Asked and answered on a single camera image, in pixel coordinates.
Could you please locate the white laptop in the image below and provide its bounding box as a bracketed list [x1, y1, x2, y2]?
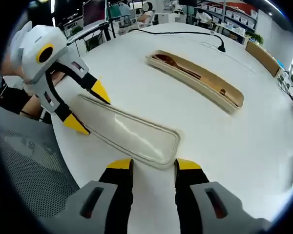
[55, 0, 111, 46]

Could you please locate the dark wooden spoon utensil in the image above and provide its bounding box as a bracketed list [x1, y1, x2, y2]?
[153, 54, 204, 80]

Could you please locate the beige cutlery case base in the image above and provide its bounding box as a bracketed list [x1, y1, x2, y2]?
[145, 49, 245, 116]

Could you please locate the row of white storage bins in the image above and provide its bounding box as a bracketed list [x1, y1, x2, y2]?
[201, 3, 257, 34]

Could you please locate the small green plant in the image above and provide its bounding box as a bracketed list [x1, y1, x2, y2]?
[246, 32, 265, 46]

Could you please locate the metal storage shelf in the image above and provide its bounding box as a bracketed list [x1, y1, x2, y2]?
[199, 0, 259, 36]

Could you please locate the black table cable with plug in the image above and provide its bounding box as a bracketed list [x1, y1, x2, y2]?
[130, 28, 226, 53]

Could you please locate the green chair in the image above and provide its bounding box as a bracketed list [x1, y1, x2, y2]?
[107, 3, 131, 28]

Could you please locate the grey mesh chair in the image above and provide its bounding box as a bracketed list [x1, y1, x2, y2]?
[0, 106, 81, 221]

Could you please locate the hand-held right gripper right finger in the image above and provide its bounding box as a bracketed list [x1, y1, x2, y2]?
[174, 157, 250, 234]

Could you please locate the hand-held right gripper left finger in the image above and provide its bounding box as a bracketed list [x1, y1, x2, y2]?
[63, 157, 135, 234]

